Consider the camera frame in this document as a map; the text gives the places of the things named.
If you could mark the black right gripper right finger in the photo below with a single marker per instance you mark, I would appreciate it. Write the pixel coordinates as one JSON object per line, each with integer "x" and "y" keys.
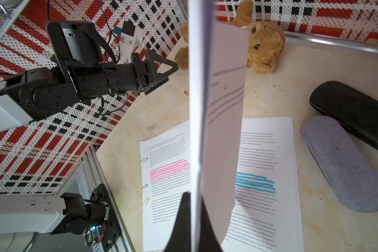
{"x": 208, "y": 241}

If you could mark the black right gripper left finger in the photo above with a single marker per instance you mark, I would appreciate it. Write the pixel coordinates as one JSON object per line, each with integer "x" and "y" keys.
{"x": 180, "y": 240}

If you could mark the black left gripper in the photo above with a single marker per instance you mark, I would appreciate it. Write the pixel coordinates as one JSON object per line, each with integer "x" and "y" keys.
{"x": 138, "y": 76}

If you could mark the yellow highlighted paper document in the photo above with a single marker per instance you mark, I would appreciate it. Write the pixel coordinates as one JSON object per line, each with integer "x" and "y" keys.
{"x": 217, "y": 76}

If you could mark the pink highlighted paper document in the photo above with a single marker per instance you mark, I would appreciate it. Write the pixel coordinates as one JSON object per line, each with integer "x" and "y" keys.
{"x": 167, "y": 173}

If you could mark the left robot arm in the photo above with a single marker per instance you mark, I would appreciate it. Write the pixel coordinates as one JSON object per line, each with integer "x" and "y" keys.
{"x": 87, "y": 69}

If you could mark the blue highlighted paper document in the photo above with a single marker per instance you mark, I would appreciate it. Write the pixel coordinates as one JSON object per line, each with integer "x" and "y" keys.
{"x": 267, "y": 212}

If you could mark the brown teddy bear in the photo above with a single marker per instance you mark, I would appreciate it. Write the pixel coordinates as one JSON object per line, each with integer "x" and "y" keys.
{"x": 258, "y": 41}

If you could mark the grey glasses case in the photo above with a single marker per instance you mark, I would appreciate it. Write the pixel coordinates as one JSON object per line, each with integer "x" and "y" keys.
{"x": 349, "y": 173}

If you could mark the black glasses case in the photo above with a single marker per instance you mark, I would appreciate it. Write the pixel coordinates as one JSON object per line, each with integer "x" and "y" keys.
{"x": 354, "y": 110}

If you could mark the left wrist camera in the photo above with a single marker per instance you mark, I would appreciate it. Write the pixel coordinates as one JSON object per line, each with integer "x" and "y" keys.
{"x": 131, "y": 37}

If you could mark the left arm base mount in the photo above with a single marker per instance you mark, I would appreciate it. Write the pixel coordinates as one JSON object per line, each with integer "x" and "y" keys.
{"x": 103, "y": 229}

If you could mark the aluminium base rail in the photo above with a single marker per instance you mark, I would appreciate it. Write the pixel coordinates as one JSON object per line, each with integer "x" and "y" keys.
{"x": 93, "y": 185}

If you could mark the white wire shelf basket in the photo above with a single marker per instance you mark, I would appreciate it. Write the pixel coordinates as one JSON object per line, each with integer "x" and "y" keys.
{"x": 10, "y": 10}

